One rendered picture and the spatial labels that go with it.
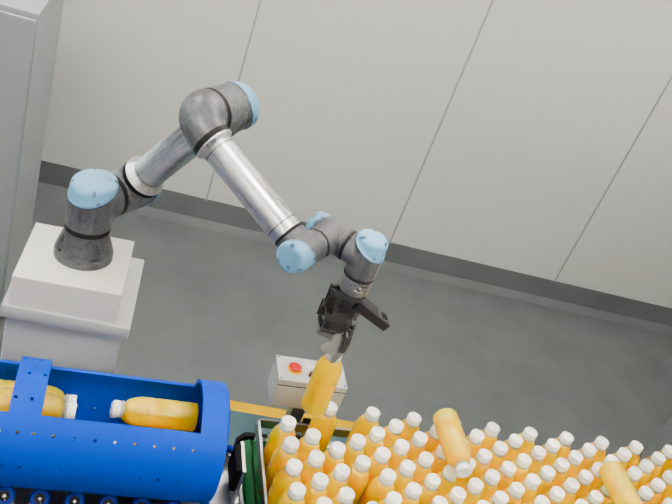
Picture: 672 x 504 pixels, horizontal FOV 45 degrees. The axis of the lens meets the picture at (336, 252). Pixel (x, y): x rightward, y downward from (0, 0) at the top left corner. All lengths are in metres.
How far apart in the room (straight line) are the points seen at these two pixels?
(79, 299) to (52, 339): 0.16
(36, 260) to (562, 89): 3.29
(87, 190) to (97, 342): 0.41
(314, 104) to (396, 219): 0.91
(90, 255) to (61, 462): 0.56
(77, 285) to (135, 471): 0.52
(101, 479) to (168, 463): 0.15
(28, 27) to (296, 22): 1.65
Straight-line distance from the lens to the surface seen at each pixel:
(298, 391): 2.25
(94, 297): 2.12
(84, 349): 2.24
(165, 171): 2.09
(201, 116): 1.81
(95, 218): 2.11
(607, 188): 5.14
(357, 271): 1.83
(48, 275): 2.14
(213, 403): 1.89
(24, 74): 3.17
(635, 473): 2.57
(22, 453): 1.85
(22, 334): 2.24
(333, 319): 1.90
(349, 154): 4.63
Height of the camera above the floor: 2.54
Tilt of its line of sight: 31 degrees down
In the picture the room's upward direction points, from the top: 21 degrees clockwise
